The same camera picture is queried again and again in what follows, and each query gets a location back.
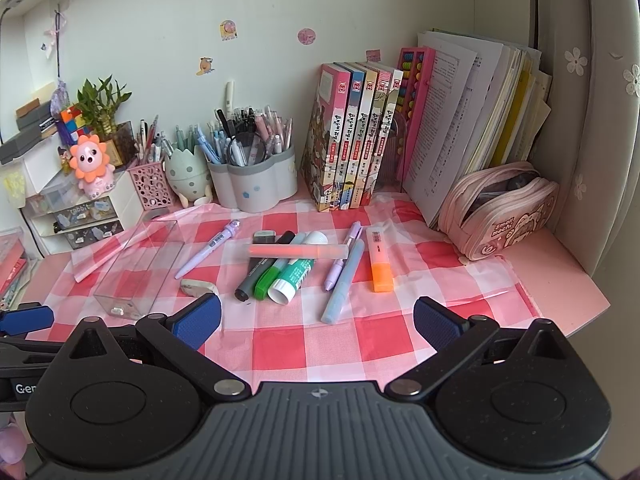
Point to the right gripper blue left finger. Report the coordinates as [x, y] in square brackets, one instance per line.
[176, 339]

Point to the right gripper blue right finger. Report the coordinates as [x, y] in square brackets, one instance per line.
[458, 343]

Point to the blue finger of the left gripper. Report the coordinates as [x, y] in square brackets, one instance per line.
[25, 319]

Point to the clear acrylic organizer box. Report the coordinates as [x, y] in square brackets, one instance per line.
[133, 281]

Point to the black grey marker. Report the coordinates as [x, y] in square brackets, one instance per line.
[246, 288]

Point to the orange highlighter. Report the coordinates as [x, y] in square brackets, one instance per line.
[381, 269]

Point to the green highlighter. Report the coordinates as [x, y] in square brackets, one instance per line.
[265, 281]

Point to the pink highlighter pen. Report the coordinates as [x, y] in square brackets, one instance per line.
[298, 251]

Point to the light blue highlighter pen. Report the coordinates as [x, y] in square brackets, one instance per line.
[340, 292]

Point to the white purple novelty pen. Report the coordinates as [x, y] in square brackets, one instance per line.
[229, 231]

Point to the purple mechanical pencil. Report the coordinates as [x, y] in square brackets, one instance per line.
[338, 265]

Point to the green white glue stick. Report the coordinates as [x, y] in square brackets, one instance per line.
[283, 290]

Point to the dark grey case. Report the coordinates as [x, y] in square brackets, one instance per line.
[262, 235]

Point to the white eraser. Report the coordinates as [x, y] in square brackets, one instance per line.
[197, 288]

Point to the white mini drawer unit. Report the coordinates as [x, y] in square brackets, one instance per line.
[63, 218]

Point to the pink pencil case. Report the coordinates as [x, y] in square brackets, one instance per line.
[495, 208]

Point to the pink checkered tablecloth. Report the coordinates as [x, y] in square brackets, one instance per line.
[375, 336]

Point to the pink perforated pen holder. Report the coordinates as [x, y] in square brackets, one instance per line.
[151, 186]

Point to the green egg pen holder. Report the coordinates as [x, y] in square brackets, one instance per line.
[188, 176]

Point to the grey white flower pen holder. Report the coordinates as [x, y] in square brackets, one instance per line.
[256, 188]

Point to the pink lion toy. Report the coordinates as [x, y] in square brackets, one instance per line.
[92, 166]

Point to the white spine comic book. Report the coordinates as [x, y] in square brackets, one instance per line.
[396, 77]

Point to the black magnifying glass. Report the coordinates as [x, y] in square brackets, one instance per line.
[246, 149]

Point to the colourful rubik cube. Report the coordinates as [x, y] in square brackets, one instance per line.
[74, 124]

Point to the bamboo plant in pot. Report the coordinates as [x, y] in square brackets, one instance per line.
[99, 104]

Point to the pink spine comic book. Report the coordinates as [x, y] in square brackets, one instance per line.
[325, 133]

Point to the stack of paper books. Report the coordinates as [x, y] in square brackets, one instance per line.
[481, 91]

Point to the yellow spine comic book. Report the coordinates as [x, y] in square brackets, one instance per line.
[366, 99]

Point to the pink abacus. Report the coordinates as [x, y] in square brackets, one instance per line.
[416, 65]

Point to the blue spine comic book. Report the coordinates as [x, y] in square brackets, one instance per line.
[356, 78]

